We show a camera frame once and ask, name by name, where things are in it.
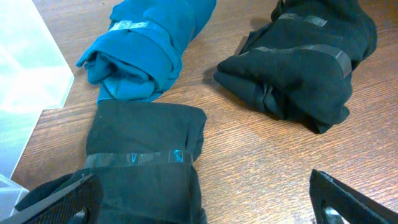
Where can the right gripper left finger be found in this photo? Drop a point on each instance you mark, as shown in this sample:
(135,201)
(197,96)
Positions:
(78,203)

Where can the teal shirt bundle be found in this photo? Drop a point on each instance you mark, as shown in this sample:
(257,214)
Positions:
(140,56)

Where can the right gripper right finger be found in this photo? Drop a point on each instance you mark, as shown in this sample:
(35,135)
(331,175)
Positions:
(335,202)

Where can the black bundle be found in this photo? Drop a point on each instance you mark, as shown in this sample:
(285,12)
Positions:
(143,154)
(299,67)

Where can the clear plastic storage container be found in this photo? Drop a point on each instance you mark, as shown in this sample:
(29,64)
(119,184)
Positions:
(34,77)

